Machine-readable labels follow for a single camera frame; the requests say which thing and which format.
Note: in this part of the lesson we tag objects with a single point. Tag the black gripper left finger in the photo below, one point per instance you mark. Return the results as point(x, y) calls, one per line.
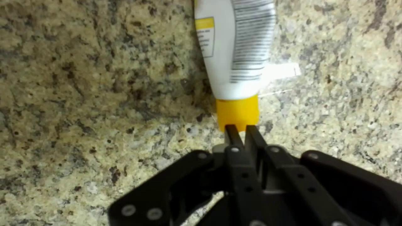
point(242, 184)

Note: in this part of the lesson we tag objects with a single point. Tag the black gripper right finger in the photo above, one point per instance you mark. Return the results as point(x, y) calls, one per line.
point(301, 184)

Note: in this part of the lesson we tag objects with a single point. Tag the white bottle yellow lid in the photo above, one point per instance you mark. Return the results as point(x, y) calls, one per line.
point(233, 51)

